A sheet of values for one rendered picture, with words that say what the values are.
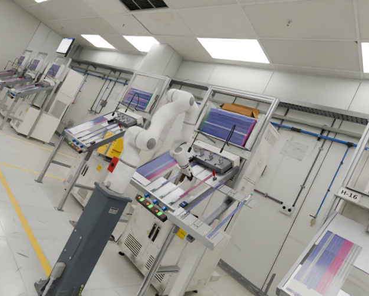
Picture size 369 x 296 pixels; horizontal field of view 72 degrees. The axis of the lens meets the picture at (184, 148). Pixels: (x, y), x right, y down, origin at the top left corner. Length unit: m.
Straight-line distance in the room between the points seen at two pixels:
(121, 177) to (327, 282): 1.21
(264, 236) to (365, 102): 2.07
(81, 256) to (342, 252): 1.44
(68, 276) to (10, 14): 9.04
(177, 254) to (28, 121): 4.66
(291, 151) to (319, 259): 2.24
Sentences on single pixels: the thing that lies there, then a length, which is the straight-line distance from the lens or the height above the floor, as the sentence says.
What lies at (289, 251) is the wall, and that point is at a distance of 3.47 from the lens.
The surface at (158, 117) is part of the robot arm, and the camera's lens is 1.59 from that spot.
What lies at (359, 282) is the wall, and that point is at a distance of 3.38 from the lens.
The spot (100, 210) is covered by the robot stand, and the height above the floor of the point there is 0.59.
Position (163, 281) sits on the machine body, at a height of 0.15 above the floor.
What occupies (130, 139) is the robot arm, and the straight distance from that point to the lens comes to 1.58.
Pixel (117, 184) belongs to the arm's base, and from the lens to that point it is 1.56.
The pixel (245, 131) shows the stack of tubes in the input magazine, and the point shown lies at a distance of 2.22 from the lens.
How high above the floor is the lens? 1.06
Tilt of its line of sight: 3 degrees up
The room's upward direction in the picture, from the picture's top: 27 degrees clockwise
